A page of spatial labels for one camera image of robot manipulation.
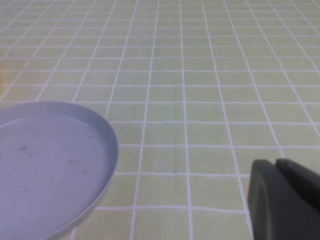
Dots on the green checkered tablecloth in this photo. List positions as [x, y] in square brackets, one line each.
[200, 75]

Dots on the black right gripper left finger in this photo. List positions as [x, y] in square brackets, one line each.
[275, 205]

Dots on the grey-blue round plate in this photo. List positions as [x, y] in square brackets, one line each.
[50, 170]

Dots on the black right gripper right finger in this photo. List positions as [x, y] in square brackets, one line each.
[300, 180]

